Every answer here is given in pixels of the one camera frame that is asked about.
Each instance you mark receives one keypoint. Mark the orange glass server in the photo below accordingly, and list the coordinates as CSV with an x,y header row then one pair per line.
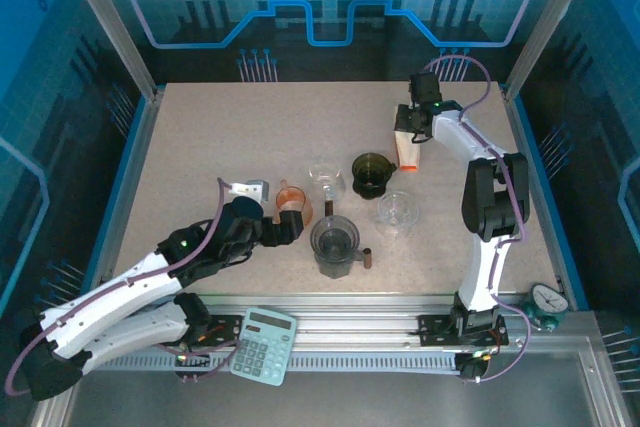
x,y
291,199

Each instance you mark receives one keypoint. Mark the orange white filter box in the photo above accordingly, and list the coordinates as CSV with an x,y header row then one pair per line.
x,y
409,157

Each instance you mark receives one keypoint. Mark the grey glass measuring cup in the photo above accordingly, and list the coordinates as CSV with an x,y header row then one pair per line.
x,y
334,239

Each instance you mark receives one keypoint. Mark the dark green dripper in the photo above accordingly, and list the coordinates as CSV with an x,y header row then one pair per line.
x,y
367,169

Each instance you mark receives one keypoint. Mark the clear glass dripper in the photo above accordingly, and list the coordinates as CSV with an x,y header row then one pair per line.
x,y
397,212

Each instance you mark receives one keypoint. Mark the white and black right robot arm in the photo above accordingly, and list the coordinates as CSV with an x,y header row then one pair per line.
x,y
492,197

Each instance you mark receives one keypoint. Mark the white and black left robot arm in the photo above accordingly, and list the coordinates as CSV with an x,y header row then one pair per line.
x,y
115,292

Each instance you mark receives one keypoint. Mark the mint green calculator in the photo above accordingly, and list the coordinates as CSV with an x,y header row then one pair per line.
x,y
264,347

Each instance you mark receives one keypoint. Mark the black controller board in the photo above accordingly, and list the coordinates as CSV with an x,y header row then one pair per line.
x,y
472,367
192,364

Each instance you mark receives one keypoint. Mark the teal alarm clock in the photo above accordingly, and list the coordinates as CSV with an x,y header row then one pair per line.
x,y
547,302

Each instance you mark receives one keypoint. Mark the aluminium side rail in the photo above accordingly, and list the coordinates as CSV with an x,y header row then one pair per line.
x,y
130,187
520,132

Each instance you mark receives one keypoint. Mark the aluminium front rail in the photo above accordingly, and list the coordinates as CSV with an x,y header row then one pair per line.
x,y
350,327

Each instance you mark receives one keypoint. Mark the aluminium corner post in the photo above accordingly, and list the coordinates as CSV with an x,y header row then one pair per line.
x,y
550,22
110,22

